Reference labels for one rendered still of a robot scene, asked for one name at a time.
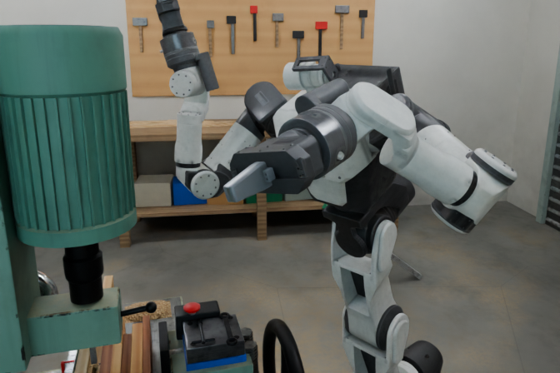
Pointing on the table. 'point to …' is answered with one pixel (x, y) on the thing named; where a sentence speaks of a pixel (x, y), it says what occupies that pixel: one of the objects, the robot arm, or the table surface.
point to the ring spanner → (228, 329)
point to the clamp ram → (166, 348)
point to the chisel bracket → (74, 323)
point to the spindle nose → (84, 273)
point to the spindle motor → (67, 133)
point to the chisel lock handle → (140, 309)
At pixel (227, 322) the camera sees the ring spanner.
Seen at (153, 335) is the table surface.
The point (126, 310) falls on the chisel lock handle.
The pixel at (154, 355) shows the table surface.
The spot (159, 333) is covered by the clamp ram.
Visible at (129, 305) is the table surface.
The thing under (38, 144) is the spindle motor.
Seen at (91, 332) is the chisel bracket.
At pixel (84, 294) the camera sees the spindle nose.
